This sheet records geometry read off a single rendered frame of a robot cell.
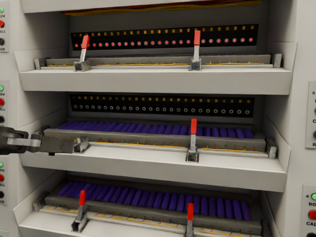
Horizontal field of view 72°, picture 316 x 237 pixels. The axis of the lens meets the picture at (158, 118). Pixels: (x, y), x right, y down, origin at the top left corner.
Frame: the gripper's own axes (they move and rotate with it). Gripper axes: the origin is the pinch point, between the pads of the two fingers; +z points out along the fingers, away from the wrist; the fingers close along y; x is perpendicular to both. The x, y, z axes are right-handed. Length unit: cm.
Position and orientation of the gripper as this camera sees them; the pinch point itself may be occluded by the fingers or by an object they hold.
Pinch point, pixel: (57, 145)
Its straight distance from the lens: 49.0
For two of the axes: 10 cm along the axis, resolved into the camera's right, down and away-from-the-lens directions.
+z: 2.0, 1.8, 9.6
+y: 9.8, 0.4, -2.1
